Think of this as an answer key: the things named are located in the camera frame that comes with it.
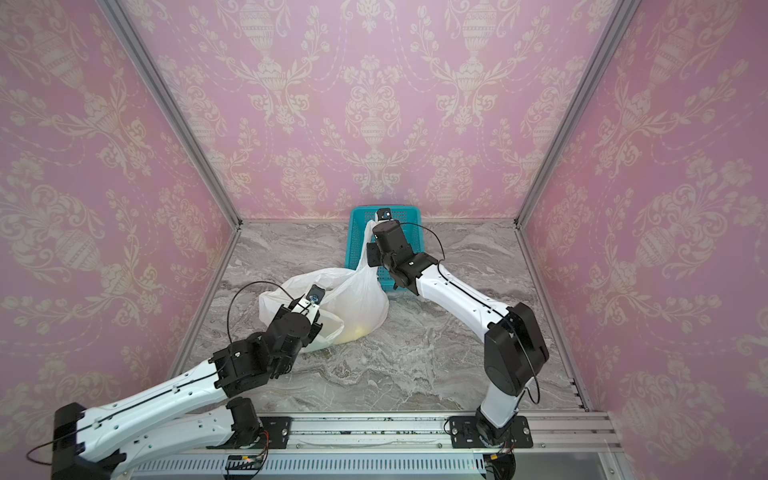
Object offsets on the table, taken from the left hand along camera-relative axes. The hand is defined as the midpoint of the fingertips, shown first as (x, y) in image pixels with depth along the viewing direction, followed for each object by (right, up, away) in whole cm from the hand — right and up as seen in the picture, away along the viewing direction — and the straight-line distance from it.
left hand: (311, 301), depth 74 cm
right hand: (+16, +15, +11) cm, 25 cm away
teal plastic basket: (+27, +24, +39) cm, 53 cm away
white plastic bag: (+10, -3, +9) cm, 14 cm away
